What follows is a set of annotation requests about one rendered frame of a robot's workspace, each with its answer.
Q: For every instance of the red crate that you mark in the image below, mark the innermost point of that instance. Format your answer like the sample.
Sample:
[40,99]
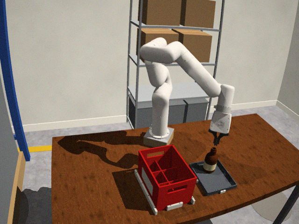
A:
[167,177]

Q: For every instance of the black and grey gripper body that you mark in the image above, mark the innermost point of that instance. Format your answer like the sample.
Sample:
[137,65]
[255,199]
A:
[220,122]

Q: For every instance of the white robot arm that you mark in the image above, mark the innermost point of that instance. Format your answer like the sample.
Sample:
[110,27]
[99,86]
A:
[157,52]

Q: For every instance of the brown bottle with cream label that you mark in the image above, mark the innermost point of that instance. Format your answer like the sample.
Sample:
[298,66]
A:
[210,161]

